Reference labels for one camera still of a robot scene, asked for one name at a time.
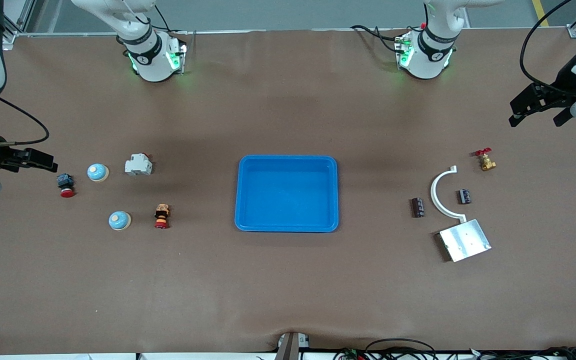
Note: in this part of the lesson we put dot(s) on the silver aluminium plate box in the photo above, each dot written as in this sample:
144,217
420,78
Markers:
465,241

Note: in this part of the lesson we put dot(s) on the red mushroom emergency stop button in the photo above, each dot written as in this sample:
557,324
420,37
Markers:
65,182

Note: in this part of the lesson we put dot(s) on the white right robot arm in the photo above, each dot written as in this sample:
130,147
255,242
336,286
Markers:
148,60

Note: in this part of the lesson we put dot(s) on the blue call bell cream base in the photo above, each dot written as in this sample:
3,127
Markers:
119,220
98,172

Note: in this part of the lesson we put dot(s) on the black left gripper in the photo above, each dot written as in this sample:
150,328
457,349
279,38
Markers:
561,88

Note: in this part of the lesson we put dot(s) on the black terminal block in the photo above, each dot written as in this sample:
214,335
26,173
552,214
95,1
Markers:
463,196

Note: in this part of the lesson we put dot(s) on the base connector box green light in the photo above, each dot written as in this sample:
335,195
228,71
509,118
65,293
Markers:
175,59
404,50

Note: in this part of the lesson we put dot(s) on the grey white circuit breaker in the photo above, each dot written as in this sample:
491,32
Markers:
138,166

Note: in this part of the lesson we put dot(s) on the black cylindrical capacitor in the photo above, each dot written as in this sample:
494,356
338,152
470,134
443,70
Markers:
418,207

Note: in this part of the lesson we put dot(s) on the blue plastic tray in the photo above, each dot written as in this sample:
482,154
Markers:
288,195

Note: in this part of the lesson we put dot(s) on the metal table edge bracket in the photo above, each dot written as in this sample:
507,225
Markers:
288,347

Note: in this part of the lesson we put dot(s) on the white curved plastic bracket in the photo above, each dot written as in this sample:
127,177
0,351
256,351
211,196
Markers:
433,195

